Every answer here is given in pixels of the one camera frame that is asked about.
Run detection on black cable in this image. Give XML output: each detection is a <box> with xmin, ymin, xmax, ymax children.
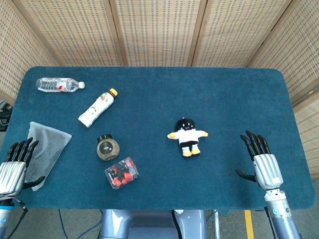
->
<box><xmin>170</xmin><ymin>210</ymin><xmax>182</xmax><ymax>239</ymax></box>

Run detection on round jar black lid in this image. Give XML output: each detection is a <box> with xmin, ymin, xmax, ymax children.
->
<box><xmin>96</xmin><ymin>134</ymin><xmax>120</xmax><ymax>162</ymax></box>

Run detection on clear box red black items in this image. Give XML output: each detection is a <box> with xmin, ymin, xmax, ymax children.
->
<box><xmin>104</xmin><ymin>156</ymin><xmax>140</xmax><ymax>191</ymax></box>

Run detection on woven bamboo folding screen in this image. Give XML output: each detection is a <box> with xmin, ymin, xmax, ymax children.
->
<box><xmin>0</xmin><ymin>0</ymin><xmax>319</xmax><ymax>178</ymax></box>

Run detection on white drink bottle yellow cap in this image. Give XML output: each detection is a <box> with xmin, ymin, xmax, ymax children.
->
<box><xmin>78</xmin><ymin>88</ymin><xmax>119</xmax><ymax>128</ymax></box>

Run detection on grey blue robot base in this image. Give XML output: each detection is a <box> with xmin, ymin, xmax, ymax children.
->
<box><xmin>99</xmin><ymin>209</ymin><xmax>208</xmax><ymax>239</ymax></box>

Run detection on blue cable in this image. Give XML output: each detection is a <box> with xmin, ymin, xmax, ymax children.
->
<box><xmin>57</xmin><ymin>209</ymin><xmax>69</xmax><ymax>239</ymax></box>

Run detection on clear plastic water bottle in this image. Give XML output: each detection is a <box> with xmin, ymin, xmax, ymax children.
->
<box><xmin>36</xmin><ymin>77</ymin><xmax>86</xmax><ymax>94</ymax></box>

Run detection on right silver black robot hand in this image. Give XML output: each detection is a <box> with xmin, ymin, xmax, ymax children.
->
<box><xmin>235</xmin><ymin>130</ymin><xmax>284</xmax><ymax>191</ymax></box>

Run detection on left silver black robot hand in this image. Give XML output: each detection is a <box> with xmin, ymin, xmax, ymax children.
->
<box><xmin>0</xmin><ymin>137</ymin><xmax>46</xmax><ymax>197</ymax></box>

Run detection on blue table mat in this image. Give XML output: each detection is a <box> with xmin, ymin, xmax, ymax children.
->
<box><xmin>4</xmin><ymin>66</ymin><xmax>315</xmax><ymax>211</ymax></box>

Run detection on black white plush toy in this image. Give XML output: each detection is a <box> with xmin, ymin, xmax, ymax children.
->
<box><xmin>166</xmin><ymin>117</ymin><xmax>209</xmax><ymax>158</ymax></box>

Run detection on translucent grey zip bag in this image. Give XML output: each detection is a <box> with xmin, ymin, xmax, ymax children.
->
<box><xmin>24</xmin><ymin>121</ymin><xmax>72</xmax><ymax>192</ymax></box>

